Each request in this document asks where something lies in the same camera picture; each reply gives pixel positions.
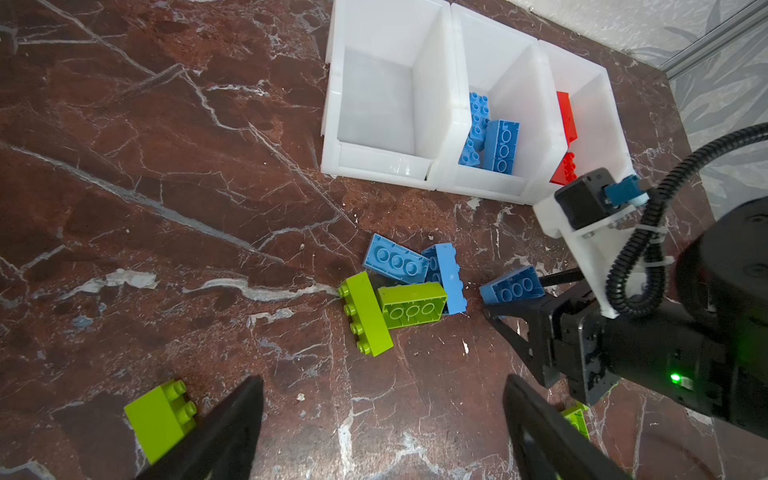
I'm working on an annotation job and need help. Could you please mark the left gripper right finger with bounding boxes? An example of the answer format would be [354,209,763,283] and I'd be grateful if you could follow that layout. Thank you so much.
[503,374,628,480]

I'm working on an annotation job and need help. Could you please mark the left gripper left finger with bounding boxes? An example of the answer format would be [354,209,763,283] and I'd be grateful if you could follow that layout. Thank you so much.
[138,376,264,480]

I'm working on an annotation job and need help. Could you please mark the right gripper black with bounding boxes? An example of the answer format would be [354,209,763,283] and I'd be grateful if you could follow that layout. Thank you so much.
[484,268,767,437]

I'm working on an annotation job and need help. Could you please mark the blue lego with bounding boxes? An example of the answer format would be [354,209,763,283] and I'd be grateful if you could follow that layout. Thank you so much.
[481,120,520,175]
[458,92,490,167]
[480,266,545,305]
[363,234,429,284]
[421,243,467,315]

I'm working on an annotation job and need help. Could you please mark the green lego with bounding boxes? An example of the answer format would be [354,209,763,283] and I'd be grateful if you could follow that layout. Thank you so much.
[338,272,393,357]
[377,282,448,330]
[124,380,197,464]
[561,403,590,440]

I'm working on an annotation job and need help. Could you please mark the red lego pair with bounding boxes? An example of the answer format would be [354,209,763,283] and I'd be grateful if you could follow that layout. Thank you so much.
[557,91,578,145]

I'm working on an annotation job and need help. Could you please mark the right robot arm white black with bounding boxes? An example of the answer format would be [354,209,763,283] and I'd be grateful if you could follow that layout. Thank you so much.
[484,124,767,437]

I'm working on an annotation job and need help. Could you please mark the white three-compartment bin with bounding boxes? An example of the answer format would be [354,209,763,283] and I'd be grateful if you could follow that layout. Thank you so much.
[321,1,634,205]

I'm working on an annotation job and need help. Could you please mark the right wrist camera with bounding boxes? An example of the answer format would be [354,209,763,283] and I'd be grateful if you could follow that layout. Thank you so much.
[532,167,673,319]

